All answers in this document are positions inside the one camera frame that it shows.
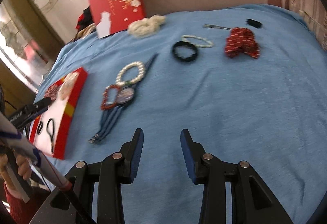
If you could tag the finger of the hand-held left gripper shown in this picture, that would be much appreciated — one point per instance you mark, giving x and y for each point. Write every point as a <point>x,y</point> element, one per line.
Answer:
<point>39,106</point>

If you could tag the dark red polka dot scrunchie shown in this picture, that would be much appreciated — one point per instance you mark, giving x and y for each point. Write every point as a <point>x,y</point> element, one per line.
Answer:
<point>241,42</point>

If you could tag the blue blanket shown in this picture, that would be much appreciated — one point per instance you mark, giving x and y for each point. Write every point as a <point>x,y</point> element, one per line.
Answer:
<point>230,111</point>

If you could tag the stained glass window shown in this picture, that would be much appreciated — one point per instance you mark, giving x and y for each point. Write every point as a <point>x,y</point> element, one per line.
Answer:
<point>15,42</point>

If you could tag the pile of dark clothes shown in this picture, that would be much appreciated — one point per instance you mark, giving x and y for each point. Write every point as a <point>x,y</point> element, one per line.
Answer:
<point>83,22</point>

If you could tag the red plaid scrunchie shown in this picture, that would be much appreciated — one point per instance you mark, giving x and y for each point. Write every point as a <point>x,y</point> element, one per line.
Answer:
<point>51,91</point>

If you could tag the white polka dot scrunchie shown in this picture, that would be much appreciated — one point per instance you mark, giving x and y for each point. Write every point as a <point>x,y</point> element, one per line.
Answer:
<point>69,81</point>

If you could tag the red shallow box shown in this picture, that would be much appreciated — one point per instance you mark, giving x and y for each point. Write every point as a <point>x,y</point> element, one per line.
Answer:
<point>61,114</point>

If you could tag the red box lid with blossoms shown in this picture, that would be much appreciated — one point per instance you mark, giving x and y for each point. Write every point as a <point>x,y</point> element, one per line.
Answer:
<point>116,5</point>

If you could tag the small black hair clip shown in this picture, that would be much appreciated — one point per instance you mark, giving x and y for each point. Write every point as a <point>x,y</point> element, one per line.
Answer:
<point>253,22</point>

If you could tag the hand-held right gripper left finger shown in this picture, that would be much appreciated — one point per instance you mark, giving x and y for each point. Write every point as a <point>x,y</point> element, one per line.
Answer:
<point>137,160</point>

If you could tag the silver hair pin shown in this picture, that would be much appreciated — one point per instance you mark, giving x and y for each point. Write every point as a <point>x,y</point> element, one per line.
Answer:
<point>217,27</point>

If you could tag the person's left hand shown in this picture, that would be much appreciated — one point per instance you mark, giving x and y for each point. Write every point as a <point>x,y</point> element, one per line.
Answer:
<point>22,165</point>

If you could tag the cream scrunchie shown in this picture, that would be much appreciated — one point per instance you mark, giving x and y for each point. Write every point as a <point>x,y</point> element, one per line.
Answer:
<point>147,25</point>

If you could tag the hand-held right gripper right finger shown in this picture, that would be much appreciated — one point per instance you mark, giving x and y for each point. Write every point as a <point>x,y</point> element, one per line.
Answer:
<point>187,160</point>

